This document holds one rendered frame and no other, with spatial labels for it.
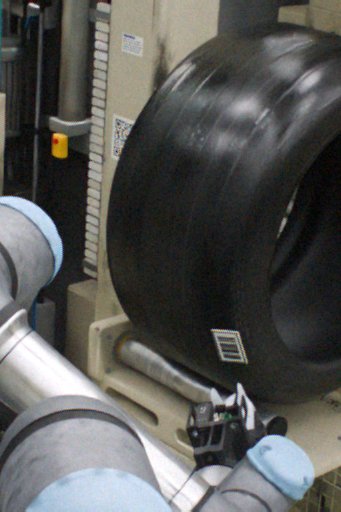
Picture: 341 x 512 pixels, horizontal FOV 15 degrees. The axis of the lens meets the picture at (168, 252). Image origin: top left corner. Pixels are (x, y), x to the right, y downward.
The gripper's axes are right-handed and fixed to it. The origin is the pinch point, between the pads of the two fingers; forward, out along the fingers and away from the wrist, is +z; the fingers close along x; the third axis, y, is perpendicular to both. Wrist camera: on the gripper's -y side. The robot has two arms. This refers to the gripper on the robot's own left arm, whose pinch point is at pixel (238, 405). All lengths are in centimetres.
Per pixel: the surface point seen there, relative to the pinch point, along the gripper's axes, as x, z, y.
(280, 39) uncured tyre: -14, 35, 37
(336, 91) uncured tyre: -20.6, 24.1, 31.3
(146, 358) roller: 19.6, 28.2, -7.0
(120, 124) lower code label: 18, 50, 24
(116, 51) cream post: 15, 53, 36
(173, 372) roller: 14.9, 24.2, -8.0
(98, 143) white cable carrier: 24, 55, 20
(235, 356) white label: 0.3, 7.9, 2.8
